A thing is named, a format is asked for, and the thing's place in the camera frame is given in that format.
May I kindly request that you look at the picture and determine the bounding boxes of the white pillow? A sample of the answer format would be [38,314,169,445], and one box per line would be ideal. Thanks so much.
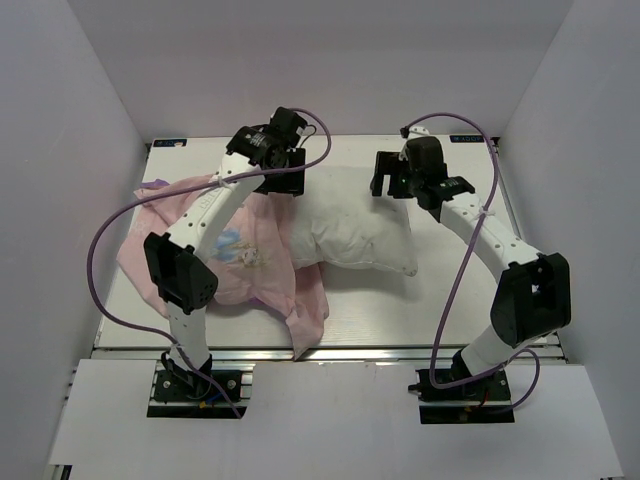
[289,165,418,277]

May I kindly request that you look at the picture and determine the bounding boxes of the pink and purple Frozen pillowcase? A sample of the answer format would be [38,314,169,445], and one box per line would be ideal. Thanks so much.
[117,192,329,359]

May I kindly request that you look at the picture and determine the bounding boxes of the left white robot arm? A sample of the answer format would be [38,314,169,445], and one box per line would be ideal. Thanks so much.
[144,107,308,399]

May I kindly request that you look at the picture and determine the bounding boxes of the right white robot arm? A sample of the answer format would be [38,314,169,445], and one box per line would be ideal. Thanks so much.
[370,136,571,399]

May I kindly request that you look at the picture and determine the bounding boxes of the blue label sticker right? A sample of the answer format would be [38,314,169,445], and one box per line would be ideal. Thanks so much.
[449,135,484,143]

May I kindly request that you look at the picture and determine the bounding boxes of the blue label sticker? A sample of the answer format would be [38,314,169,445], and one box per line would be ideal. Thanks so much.
[152,138,187,148]
[449,135,484,143]

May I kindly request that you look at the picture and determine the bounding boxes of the blue label sticker left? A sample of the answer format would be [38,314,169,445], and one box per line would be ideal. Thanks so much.
[152,138,187,148]

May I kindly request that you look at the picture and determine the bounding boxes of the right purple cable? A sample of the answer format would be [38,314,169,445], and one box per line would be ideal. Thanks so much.
[398,112,542,414]

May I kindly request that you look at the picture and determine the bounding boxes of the purple cable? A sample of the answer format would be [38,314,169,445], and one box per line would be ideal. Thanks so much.
[398,112,542,414]
[87,106,333,419]

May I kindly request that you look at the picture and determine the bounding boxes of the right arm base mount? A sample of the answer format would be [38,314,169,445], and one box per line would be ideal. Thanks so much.
[407,369,515,425]

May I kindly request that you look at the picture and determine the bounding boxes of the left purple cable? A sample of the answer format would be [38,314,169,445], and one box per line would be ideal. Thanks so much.
[87,106,333,419]

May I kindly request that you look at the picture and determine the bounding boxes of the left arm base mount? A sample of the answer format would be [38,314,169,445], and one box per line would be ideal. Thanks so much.
[146,352,250,419]

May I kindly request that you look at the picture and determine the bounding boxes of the aluminium table front rail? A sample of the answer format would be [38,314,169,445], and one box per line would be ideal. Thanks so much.
[91,342,567,363]

